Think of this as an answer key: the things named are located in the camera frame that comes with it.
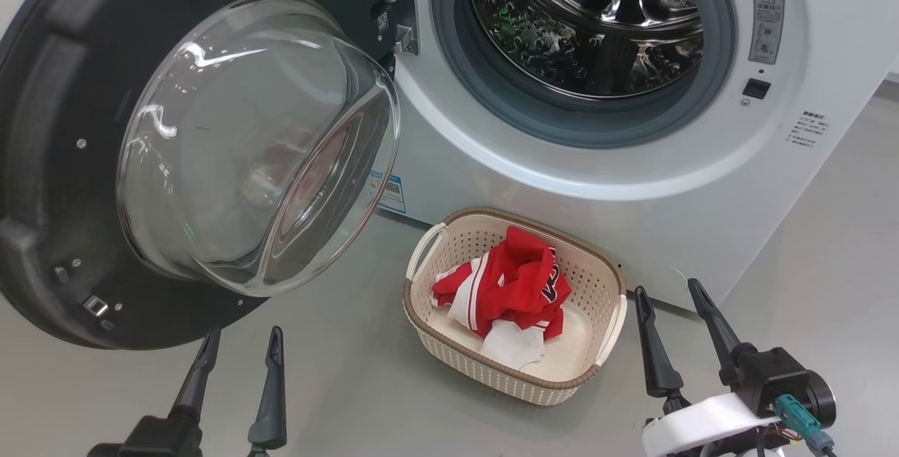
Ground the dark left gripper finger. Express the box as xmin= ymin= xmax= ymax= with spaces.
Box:
xmin=247 ymin=326 xmax=287 ymax=452
xmin=171 ymin=329 xmax=222 ymax=421

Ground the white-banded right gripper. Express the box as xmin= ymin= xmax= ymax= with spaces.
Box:
xmin=634 ymin=278 xmax=784 ymax=457

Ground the red basketball jersey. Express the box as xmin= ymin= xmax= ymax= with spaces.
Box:
xmin=432 ymin=225 xmax=573 ymax=371

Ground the black washing machine door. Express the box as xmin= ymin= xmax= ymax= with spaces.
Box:
xmin=0 ymin=0 xmax=422 ymax=351

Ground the white front-load washing machine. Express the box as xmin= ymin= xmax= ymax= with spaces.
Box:
xmin=365 ymin=0 xmax=899 ymax=314

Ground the cream perforated laundry basket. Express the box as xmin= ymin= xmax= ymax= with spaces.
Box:
xmin=402 ymin=206 xmax=628 ymax=406

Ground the steel washing machine drum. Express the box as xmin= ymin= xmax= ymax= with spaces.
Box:
xmin=467 ymin=0 xmax=705 ymax=101

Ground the grey rubber door seal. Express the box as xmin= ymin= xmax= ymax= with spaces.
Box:
xmin=430 ymin=0 xmax=738 ymax=149

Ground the metal door hinge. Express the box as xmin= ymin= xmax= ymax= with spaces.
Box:
xmin=383 ymin=0 xmax=420 ymax=56

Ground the blue energy label sticker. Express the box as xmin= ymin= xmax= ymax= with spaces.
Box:
xmin=369 ymin=171 xmax=407 ymax=215

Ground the printed text notice label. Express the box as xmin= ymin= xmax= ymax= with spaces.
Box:
xmin=785 ymin=112 xmax=826 ymax=149

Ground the grey warning sticker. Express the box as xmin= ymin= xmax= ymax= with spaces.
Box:
xmin=748 ymin=0 xmax=786 ymax=65

